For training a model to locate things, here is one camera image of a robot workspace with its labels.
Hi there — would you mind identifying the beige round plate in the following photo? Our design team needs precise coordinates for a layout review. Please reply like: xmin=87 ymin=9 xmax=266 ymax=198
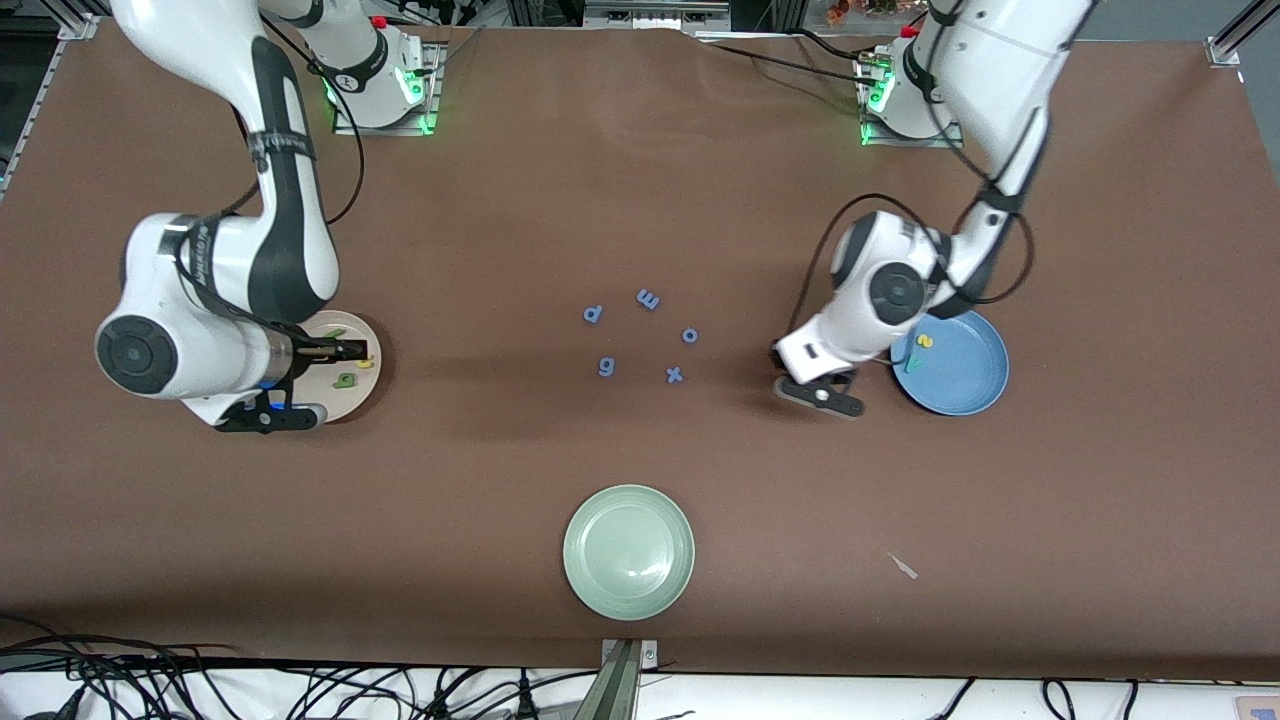
xmin=290 ymin=310 xmax=383 ymax=425

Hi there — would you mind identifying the blue round plate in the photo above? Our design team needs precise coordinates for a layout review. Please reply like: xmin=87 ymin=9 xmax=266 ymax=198
xmin=890 ymin=310 xmax=1010 ymax=417

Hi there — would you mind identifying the pale green round plate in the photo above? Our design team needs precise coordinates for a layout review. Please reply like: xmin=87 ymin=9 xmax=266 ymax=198
xmin=562 ymin=484 xmax=696 ymax=622

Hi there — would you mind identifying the aluminium corner profile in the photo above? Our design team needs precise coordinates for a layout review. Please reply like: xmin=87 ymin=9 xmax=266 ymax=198
xmin=0 ymin=0 xmax=101 ymax=201
xmin=1205 ymin=0 xmax=1280 ymax=67

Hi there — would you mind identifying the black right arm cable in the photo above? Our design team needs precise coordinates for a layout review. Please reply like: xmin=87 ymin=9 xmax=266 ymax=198
xmin=228 ymin=20 xmax=366 ymax=226

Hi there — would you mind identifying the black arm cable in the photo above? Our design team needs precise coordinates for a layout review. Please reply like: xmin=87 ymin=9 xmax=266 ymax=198
xmin=228 ymin=20 xmax=366 ymax=226
xmin=798 ymin=20 xmax=1036 ymax=326

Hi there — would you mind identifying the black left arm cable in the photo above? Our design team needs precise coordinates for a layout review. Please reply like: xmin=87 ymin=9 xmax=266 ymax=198
xmin=798 ymin=20 xmax=1036 ymax=326

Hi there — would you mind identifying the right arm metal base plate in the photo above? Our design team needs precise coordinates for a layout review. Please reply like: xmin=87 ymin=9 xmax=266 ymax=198
xmin=332 ymin=40 xmax=448 ymax=137

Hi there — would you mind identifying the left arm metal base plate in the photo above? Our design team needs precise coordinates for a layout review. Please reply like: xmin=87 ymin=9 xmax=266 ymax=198
xmin=858 ymin=55 xmax=966 ymax=149

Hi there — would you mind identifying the black cable across table edge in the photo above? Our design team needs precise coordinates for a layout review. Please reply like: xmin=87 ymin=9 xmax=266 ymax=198
xmin=695 ymin=30 xmax=881 ymax=86

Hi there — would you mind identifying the black cable tangle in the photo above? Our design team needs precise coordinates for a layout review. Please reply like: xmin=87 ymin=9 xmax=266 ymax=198
xmin=0 ymin=615 xmax=601 ymax=720

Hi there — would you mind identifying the silver metal frame bar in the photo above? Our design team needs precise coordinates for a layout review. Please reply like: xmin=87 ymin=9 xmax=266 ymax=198
xmin=583 ymin=0 xmax=731 ymax=29

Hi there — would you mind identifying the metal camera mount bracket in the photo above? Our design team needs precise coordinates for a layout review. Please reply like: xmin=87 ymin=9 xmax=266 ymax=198
xmin=590 ymin=638 xmax=661 ymax=720

